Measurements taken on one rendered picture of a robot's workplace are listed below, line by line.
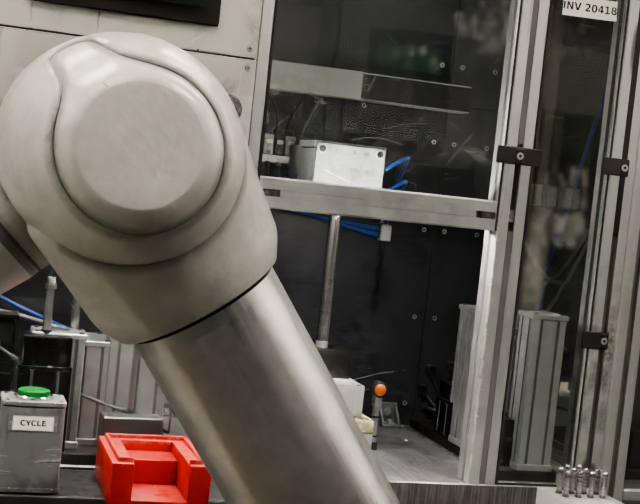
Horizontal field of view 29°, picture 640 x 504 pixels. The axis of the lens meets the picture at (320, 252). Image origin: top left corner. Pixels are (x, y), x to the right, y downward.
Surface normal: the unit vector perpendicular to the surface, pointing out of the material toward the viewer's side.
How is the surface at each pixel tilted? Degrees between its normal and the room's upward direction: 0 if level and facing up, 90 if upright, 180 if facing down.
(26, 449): 90
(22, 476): 90
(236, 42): 90
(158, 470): 90
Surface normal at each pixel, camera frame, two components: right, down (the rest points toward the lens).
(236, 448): -0.25, 0.36
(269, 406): 0.25, 0.11
